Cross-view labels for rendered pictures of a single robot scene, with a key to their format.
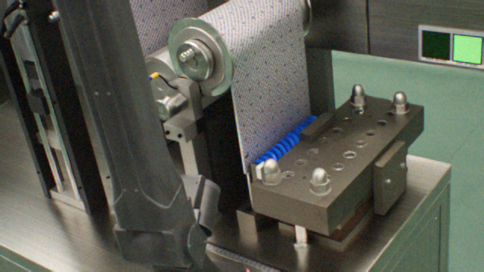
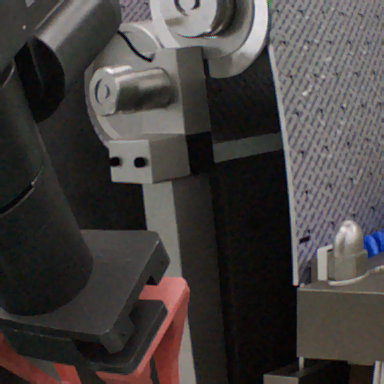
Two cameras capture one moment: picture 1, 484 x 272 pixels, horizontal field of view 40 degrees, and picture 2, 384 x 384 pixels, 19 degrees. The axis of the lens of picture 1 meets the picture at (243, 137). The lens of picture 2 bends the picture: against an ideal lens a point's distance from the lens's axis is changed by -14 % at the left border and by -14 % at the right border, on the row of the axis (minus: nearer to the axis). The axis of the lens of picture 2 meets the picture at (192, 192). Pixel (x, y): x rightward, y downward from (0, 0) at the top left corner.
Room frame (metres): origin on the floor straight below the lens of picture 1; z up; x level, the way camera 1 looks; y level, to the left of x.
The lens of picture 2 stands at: (0.16, -0.07, 1.23)
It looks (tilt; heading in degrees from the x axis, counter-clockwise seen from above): 8 degrees down; 10
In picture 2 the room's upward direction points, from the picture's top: 6 degrees counter-clockwise
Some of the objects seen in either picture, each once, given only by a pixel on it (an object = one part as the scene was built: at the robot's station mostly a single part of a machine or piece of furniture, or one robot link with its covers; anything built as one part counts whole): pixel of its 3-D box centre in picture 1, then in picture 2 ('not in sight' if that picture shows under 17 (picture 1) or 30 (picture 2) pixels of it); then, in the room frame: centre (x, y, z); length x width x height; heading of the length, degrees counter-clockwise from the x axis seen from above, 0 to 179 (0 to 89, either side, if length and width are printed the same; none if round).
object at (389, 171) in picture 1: (391, 177); not in sight; (1.05, -0.27, 0.96); 0.10 x 0.03 x 0.11; 139
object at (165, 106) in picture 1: (165, 108); (112, 89); (1.06, 0.13, 1.18); 0.04 x 0.02 x 0.04; 49
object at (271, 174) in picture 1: (271, 169); (348, 250); (1.00, -0.04, 1.05); 0.04 x 0.04 x 0.04
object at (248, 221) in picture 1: (286, 184); (381, 343); (1.15, -0.07, 0.92); 0.28 x 0.04 x 0.04; 139
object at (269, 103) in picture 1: (274, 103); (375, 144); (1.14, -0.07, 1.11); 0.23 x 0.01 x 0.18; 139
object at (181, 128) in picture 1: (190, 158); (168, 248); (1.08, 0.10, 1.05); 0.06 x 0.05 x 0.31; 139
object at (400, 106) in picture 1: (400, 100); not in sight; (1.19, -0.33, 1.05); 0.04 x 0.04 x 0.04
